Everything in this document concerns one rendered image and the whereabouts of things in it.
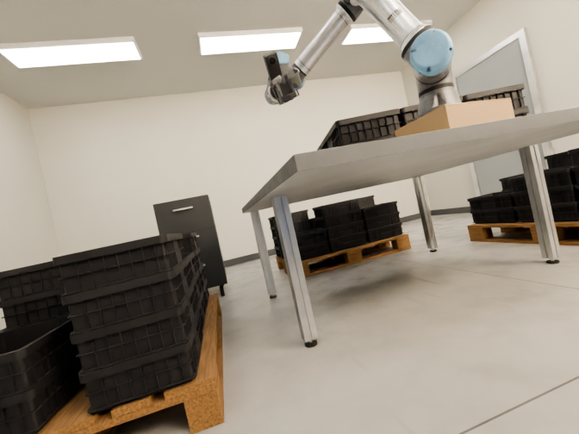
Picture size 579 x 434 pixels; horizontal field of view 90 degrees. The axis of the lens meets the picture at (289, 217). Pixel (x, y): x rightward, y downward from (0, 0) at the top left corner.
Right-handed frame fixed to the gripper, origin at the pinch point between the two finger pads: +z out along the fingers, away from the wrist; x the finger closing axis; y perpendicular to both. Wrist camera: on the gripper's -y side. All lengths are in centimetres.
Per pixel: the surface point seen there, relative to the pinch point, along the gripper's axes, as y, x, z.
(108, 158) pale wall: -39, 185, -374
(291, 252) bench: 62, 24, -14
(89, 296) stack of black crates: 31, 81, 15
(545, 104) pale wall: 127, -318, -182
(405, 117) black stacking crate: 35, -49, -24
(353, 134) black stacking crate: 31.3, -24.4, -26.0
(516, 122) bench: 39, -47, 29
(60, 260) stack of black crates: 19, 82, 12
